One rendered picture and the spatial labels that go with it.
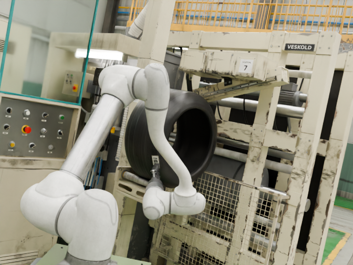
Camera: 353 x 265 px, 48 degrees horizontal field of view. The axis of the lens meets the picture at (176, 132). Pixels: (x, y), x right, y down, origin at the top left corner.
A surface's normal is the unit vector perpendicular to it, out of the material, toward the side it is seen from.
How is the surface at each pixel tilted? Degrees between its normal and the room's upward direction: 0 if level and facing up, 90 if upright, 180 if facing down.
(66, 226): 90
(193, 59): 90
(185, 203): 100
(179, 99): 51
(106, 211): 71
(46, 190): 57
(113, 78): 65
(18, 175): 90
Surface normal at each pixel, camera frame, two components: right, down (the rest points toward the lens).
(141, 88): -0.30, 0.28
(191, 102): 0.71, 0.00
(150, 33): -0.66, -0.09
